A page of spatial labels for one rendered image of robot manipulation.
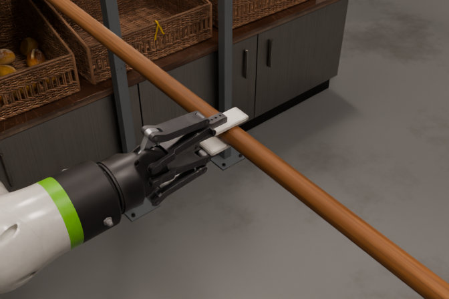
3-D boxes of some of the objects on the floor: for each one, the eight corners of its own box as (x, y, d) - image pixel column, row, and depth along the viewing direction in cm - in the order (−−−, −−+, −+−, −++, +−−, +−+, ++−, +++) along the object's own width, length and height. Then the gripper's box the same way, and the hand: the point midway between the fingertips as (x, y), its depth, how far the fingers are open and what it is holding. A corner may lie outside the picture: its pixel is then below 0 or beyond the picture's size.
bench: (-199, 257, 202) (-289, 137, 166) (266, 52, 325) (272, -42, 289) (-169, 367, 168) (-274, 246, 132) (338, 91, 291) (354, -10, 255)
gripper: (84, 127, 66) (228, 67, 79) (96, 214, 76) (222, 148, 89) (117, 160, 62) (264, 91, 75) (125, 247, 72) (253, 173, 85)
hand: (224, 130), depth 80 cm, fingers closed on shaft, 3 cm apart
